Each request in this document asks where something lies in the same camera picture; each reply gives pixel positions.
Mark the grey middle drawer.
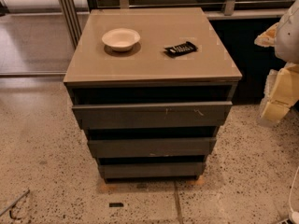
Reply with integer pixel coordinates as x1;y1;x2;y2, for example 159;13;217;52
88;138;216;158

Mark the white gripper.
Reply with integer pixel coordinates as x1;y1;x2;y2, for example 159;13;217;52
257;63;299;127

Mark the grey drawer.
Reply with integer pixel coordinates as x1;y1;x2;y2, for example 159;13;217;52
99;162;206;179
88;138;216;158
72;101;232;130

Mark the aluminium frame post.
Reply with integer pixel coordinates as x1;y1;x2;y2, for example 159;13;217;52
58;0;81;49

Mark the black calculator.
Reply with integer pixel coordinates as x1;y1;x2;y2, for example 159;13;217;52
165;41;198;57

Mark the black floor tag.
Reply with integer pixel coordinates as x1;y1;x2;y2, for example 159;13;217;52
109;203;124;207

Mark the grey top drawer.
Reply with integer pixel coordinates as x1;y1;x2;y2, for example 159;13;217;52
72;101;232;130

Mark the white cable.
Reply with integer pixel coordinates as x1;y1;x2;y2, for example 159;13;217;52
287;165;299;224

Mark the grey bottom drawer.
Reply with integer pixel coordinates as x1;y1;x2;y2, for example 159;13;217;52
99;162;206;179

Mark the white bowl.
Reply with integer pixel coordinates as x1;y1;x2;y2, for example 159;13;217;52
102;28;140;52

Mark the grey drawer cabinet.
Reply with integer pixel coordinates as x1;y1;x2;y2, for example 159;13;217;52
64;7;242;167

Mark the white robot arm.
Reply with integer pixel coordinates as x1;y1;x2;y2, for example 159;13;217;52
254;0;299;127

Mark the grey metal rod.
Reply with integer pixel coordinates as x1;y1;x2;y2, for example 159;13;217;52
0;189;30;217

